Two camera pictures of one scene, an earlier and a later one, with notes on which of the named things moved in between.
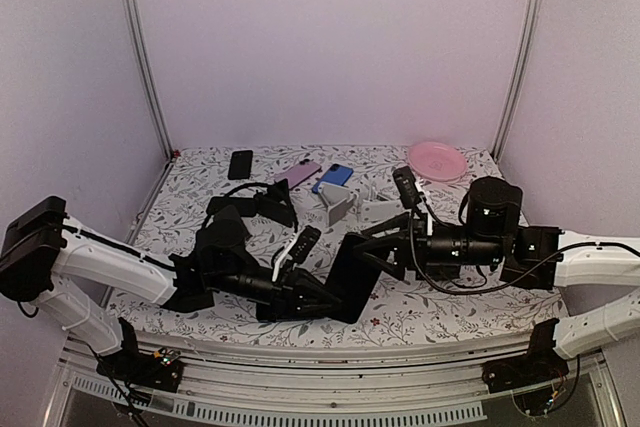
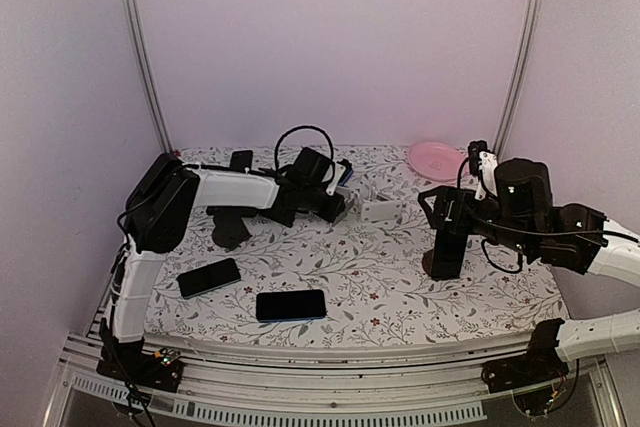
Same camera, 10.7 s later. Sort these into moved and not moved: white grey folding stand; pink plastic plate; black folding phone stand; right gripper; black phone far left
Moved: right gripper
Not moved: white grey folding stand; black phone far left; pink plastic plate; black folding phone stand
